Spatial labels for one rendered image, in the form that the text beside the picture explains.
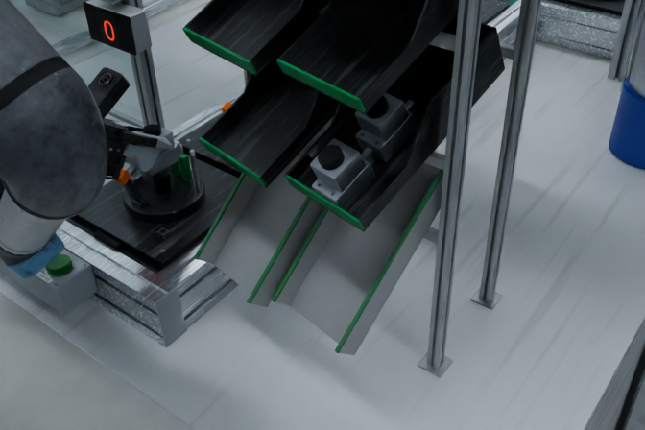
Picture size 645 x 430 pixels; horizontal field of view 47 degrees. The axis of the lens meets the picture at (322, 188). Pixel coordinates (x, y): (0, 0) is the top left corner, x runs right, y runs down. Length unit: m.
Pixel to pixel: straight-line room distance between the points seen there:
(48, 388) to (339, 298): 0.47
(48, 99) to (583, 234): 1.02
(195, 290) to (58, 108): 0.58
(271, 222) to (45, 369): 0.42
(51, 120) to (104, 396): 0.59
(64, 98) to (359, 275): 0.49
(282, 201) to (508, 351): 0.42
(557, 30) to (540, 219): 0.77
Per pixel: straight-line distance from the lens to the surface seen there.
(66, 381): 1.21
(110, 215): 1.30
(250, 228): 1.11
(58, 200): 0.74
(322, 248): 1.04
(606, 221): 1.48
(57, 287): 1.21
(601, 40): 2.06
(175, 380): 1.16
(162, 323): 1.17
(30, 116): 0.68
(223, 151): 1.01
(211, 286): 1.23
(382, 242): 1.00
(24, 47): 0.70
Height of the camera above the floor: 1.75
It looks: 37 degrees down
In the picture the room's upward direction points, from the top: 2 degrees counter-clockwise
